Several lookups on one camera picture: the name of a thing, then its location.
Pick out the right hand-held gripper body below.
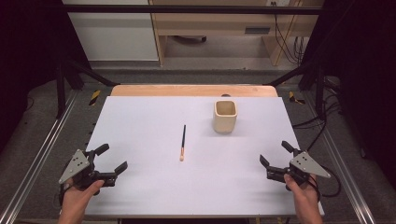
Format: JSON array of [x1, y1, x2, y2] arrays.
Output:
[[265, 150, 332, 187]]

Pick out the black brush with tan tip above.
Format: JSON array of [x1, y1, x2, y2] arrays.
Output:
[[178, 124, 188, 162]]

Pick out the white cabinet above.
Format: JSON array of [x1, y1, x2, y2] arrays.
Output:
[[61, 0, 160, 62]]

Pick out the black upright frame post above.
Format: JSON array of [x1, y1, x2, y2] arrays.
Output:
[[55, 61, 67, 119], [313, 63, 325, 119]]

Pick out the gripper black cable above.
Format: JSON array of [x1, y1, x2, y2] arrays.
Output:
[[307, 166, 343, 198], [57, 183, 67, 208]]

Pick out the light wooden desk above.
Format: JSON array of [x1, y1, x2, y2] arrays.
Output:
[[148, 0, 325, 67]]

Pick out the beige square cup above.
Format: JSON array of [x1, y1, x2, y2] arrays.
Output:
[[212, 99, 239, 135]]

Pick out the person's left hand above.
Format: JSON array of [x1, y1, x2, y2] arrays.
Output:
[[60, 178, 106, 217]]

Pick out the black diagonal frame strut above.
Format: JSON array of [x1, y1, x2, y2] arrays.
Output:
[[263, 61, 316, 88], [65, 58, 121, 88]]

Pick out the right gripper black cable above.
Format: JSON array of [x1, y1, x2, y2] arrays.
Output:
[[307, 166, 343, 198]]

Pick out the yellow cable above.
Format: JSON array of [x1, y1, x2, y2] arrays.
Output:
[[274, 0, 304, 67]]

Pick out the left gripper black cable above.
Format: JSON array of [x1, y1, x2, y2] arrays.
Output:
[[57, 183, 67, 208]]

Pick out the black horizontal frame bar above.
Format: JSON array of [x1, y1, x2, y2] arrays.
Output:
[[61, 4, 325, 16]]

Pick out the person's right hand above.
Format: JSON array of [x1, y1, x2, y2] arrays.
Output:
[[283, 173, 322, 216]]

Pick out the yellow black tape marker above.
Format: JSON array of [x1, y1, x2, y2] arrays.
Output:
[[288, 91, 306, 105], [88, 90, 102, 107]]

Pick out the dark curtain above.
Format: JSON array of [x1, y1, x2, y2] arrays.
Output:
[[0, 0, 92, 153], [300, 0, 396, 183]]

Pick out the aluminium floor rail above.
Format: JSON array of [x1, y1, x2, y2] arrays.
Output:
[[0, 89, 79, 224], [302, 92, 378, 224]]

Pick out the white table board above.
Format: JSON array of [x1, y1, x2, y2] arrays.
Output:
[[83, 95, 325, 217]]

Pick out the wooden table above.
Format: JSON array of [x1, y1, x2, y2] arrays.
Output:
[[110, 84, 279, 98]]

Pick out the black hanging cables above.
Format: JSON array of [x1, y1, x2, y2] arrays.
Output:
[[272, 1, 307, 65]]

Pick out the white wall socket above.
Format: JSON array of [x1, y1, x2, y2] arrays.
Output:
[[265, 0, 291, 7]]

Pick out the black floor cables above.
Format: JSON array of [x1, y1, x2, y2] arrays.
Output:
[[291, 76, 343, 152]]

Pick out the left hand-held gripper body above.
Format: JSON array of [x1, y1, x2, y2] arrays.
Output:
[[58, 149, 117, 190]]

